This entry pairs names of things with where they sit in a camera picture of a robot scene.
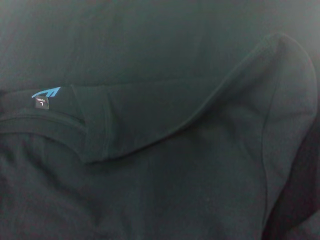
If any black shirt with FREE! print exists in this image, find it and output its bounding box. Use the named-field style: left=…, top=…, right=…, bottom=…
left=0, top=0, right=320, bottom=240

